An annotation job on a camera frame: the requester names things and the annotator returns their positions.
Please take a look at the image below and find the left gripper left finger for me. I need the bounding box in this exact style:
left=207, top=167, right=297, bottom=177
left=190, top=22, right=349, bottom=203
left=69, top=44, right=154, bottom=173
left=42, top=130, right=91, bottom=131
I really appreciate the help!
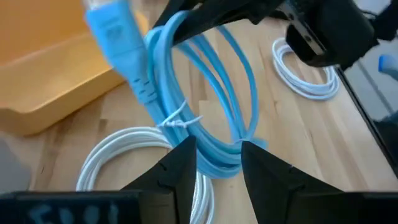
left=0, top=134, right=199, bottom=224

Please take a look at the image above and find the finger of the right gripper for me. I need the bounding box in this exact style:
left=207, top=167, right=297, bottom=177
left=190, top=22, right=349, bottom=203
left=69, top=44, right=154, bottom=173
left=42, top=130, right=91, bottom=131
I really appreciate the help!
left=172, top=0, right=284, bottom=46
left=154, top=0, right=201, bottom=28

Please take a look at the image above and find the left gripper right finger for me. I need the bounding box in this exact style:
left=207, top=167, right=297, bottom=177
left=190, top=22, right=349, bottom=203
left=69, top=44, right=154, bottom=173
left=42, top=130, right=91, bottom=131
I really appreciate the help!
left=241, top=140, right=398, bottom=224

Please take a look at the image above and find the blue HDMI cable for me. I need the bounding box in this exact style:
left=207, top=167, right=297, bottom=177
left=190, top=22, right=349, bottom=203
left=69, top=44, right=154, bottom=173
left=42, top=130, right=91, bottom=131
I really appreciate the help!
left=83, top=0, right=269, bottom=180

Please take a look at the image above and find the white HDMI cable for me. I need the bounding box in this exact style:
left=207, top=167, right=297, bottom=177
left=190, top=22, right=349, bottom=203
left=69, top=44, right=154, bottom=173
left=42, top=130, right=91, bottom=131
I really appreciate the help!
left=271, top=37, right=341, bottom=101
left=75, top=126, right=216, bottom=224

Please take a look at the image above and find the orange plastic bin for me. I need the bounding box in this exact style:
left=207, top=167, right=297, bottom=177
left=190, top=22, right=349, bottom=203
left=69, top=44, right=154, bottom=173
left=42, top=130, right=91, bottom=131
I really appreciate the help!
left=0, top=0, right=150, bottom=137

